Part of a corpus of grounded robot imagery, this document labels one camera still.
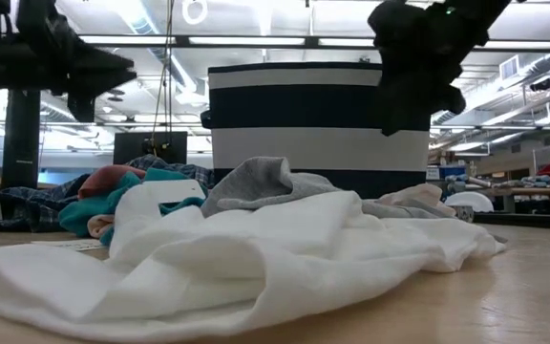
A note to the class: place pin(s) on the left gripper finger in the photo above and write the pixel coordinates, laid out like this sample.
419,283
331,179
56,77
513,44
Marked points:
96,64
108,83

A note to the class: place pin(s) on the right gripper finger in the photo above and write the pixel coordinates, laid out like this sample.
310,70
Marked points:
404,110
449,100

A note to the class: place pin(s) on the pale peach garment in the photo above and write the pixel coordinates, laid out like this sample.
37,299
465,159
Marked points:
413,193

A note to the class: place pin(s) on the coral pink garment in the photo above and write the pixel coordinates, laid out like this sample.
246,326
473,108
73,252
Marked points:
108,179

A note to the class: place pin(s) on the large white paper tag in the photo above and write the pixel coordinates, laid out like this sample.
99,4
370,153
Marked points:
175,190

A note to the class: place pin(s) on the teal garment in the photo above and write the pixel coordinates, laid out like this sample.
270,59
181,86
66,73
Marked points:
84,215

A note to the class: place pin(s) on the pale pink cloth piece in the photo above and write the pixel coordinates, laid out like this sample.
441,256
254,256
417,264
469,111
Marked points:
98,225

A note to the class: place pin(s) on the blue plaid shirt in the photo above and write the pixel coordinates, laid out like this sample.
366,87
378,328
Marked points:
27,205

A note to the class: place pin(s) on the grey garment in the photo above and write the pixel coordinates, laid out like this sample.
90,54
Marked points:
265,184

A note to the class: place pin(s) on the white garment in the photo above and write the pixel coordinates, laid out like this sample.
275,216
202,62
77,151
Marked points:
256,267

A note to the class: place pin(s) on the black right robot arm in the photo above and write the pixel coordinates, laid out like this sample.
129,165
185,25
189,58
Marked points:
475,19

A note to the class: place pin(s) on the black monitor screen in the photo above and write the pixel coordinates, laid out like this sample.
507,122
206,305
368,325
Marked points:
132,148

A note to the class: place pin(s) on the blue storage bin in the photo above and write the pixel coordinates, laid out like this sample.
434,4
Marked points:
447,173

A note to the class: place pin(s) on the white dome object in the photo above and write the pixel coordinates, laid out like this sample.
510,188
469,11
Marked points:
471,200

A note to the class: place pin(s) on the black rig crossbar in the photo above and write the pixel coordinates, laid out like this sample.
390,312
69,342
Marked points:
310,42

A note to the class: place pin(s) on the navy white striped basket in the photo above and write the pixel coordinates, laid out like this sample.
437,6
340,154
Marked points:
294,110

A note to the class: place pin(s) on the wooden workbench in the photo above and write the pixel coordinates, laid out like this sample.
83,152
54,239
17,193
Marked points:
542,192

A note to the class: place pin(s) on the black mounted camera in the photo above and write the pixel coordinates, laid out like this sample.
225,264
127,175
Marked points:
541,85

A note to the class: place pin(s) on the black upright post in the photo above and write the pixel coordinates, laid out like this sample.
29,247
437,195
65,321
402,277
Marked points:
19,143

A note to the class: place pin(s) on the black aluminium table frame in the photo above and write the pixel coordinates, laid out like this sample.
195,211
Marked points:
533,221

